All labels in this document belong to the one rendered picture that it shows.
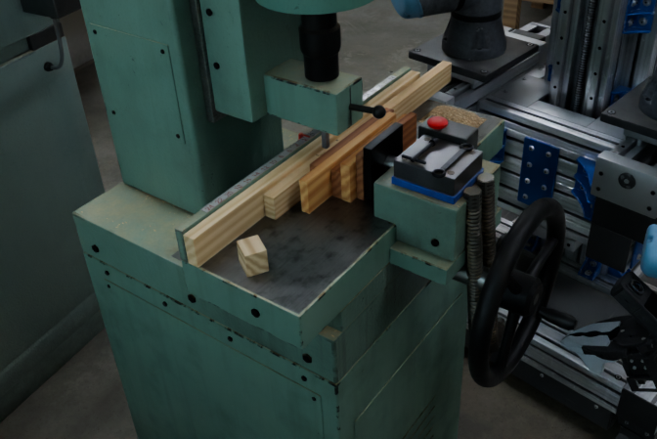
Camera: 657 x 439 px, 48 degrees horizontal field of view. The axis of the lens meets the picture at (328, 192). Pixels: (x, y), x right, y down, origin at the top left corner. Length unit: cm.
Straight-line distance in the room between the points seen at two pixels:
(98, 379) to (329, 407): 115
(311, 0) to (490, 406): 133
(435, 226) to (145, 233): 51
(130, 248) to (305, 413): 40
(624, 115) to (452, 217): 66
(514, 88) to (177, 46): 97
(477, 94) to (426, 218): 79
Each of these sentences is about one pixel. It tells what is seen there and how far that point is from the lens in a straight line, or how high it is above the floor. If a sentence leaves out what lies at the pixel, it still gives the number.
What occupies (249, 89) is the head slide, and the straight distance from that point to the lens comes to 113.
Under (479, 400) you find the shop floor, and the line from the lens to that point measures 205.
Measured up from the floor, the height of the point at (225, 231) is 93.
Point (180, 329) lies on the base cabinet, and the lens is 133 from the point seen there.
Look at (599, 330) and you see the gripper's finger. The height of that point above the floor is 74.
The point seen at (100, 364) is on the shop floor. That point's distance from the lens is 225.
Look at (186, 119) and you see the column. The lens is 120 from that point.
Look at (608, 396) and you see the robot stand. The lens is 188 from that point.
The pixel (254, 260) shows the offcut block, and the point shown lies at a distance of 100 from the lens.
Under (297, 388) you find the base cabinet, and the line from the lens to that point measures 118.
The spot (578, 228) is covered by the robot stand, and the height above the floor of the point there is 50.
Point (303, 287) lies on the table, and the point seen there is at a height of 90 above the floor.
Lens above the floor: 155
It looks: 34 degrees down
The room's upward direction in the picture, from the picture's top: 3 degrees counter-clockwise
